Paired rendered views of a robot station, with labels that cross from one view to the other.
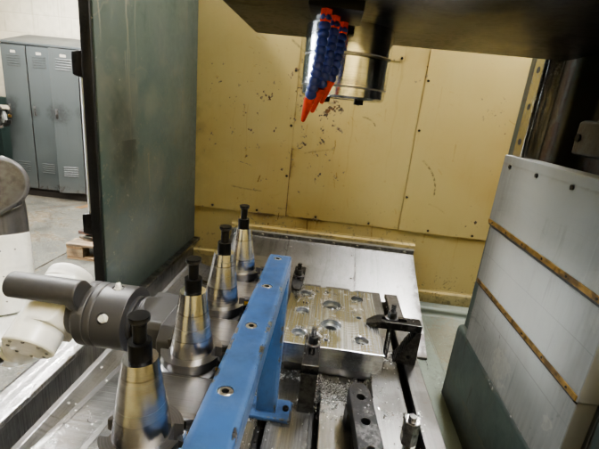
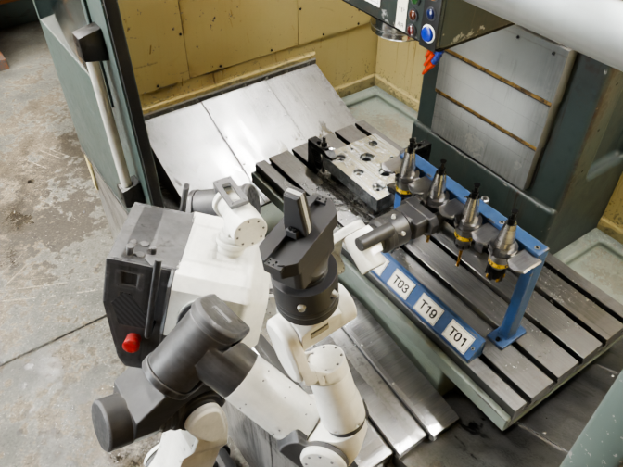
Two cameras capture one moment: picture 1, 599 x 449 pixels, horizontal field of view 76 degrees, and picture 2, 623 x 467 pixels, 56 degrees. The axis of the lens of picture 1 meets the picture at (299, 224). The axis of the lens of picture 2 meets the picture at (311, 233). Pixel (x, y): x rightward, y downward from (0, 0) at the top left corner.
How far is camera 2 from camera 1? 1.27 m
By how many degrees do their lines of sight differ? 42
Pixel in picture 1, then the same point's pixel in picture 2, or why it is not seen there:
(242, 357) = (488, 209)
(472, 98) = not seen: outside the picture
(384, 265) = (300, 86)
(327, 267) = (259, 114)
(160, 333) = (432, 223)
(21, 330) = (378, 260)
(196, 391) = (490, 229)
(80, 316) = (394, 238)
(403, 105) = not seen: outside the picture
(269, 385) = not seen: hidden behind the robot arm
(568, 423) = (531, 161)
